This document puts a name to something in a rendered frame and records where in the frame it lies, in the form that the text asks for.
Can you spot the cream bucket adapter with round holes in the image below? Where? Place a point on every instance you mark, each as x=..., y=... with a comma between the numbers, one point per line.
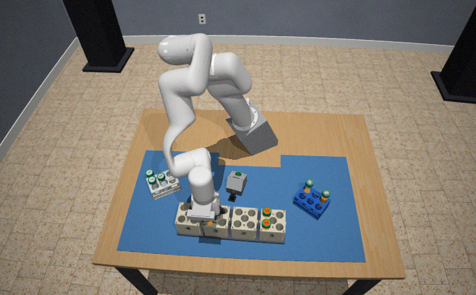
x=244, y=226
x=221, y=226

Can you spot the blue table mat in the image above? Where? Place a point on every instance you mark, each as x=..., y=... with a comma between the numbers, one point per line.
x=149, y=226

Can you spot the white tube rack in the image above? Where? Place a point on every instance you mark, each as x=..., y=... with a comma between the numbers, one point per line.
x=172, y=184

